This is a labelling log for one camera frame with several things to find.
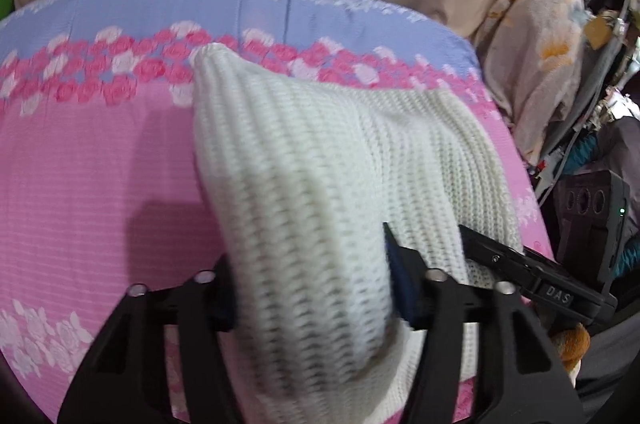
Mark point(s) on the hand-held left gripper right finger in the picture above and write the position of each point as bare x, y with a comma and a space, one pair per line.
402, 299

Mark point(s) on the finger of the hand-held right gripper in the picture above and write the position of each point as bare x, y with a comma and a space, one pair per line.
505, 261

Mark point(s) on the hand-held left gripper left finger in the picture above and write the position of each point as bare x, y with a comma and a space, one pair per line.
222, 299

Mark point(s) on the white red navy knit sweater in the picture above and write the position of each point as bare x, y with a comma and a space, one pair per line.
320, 189

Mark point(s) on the orange plush toy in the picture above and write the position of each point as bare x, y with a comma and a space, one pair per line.
570, 346

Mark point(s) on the cream floral fleece blanket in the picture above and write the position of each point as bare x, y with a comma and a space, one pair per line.
537, 49

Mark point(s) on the pink blue floral bed sheet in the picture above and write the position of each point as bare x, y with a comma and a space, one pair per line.
100, 164

